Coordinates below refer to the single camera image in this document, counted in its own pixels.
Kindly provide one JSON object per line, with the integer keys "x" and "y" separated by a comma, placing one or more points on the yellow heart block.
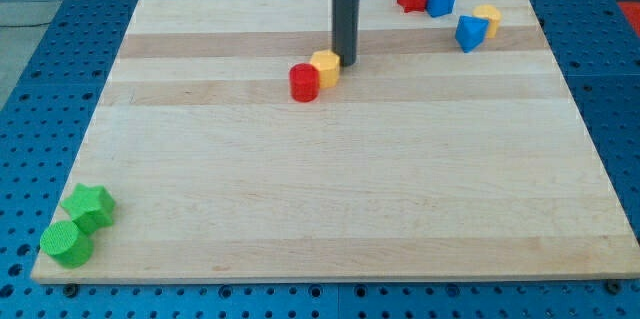
{"x": 492, "y": 14}

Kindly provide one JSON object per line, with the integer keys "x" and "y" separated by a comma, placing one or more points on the red cylinder block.
{"x": 304, "y": 82}

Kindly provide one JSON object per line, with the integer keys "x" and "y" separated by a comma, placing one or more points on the yellow hexagon block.
{"x": 327, "y": 64}

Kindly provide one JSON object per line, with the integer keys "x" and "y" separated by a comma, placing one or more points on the wooden board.
{"x": 424, "y": 163}

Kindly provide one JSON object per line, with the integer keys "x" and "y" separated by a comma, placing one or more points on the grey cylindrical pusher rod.
{"x": 345, "y": 20}

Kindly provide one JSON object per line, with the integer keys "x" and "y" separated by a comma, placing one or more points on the blue triangular block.
{"x": 470, "y": 32}

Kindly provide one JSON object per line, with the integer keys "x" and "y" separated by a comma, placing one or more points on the green star block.
{"x": 90, "y": 208}

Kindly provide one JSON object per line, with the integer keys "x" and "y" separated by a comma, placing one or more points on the green cylinder block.
{"x": 66, "y": 244}

